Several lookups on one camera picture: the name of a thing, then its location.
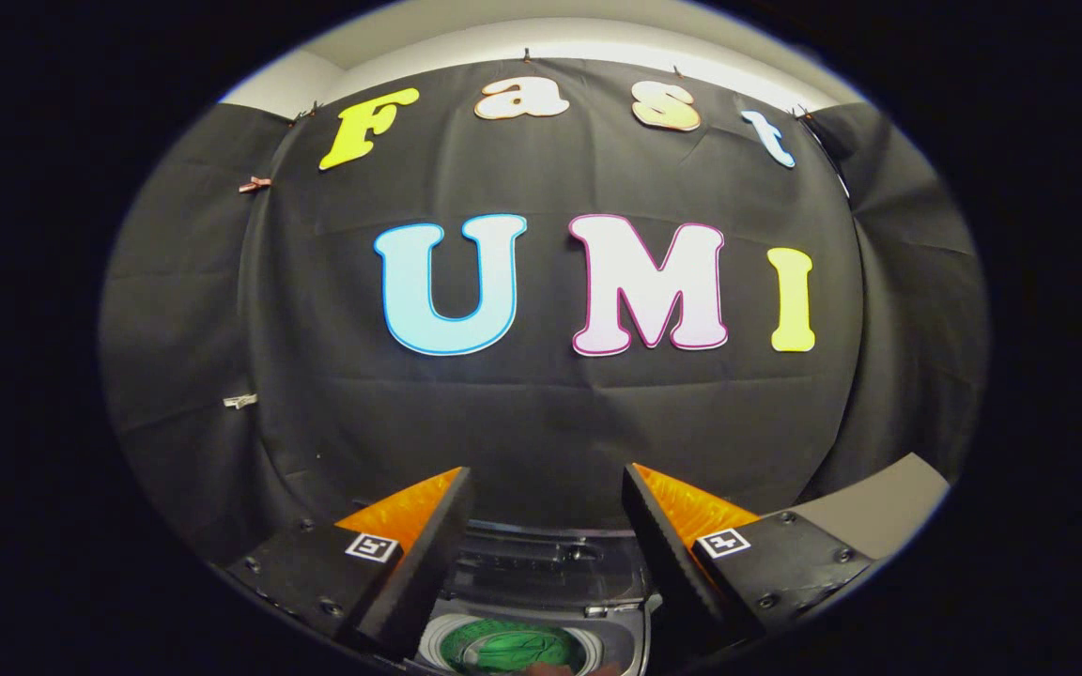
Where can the red clip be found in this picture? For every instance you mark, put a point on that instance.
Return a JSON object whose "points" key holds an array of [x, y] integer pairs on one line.
{"points": [[255, 184]]}

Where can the dark grey washing machine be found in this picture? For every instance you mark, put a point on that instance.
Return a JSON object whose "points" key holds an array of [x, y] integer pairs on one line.
{"points": [[541, 563]]}

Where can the green polo shirt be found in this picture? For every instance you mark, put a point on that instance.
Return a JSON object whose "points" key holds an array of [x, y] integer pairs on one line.
{"points": [[503, 648]]}

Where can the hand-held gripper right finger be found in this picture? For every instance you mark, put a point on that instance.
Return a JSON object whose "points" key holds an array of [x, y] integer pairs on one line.
{"points": [[668, 563]]}

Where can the black backdrop cloth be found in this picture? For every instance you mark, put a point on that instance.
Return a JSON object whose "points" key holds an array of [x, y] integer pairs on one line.
{"points": [[541, 413]]}

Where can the silver clip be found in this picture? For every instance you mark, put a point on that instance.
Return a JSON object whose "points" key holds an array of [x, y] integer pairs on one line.
{"points": [[240, 401]]}

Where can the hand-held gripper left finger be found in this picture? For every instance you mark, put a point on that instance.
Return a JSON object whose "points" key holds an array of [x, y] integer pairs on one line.
{"points": [[409, 582]]}

